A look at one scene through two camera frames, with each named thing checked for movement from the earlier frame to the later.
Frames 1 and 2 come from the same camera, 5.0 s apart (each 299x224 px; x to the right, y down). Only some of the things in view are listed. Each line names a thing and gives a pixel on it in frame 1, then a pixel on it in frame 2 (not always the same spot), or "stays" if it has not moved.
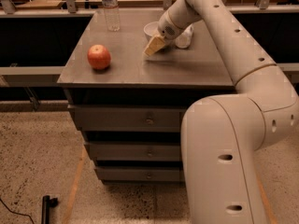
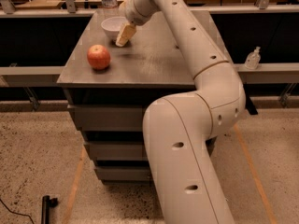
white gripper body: (165, 28) -> (135, 12)
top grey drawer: (123, 118) stays
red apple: (98, 57) stays
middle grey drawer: (135, 150) stays
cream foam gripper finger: (155, 43) -> (127, 31)
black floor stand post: (47, 203) stays
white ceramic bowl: (151, 28) -> (112, 26)
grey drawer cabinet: (131, 105) stays
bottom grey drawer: (141, 174) stays
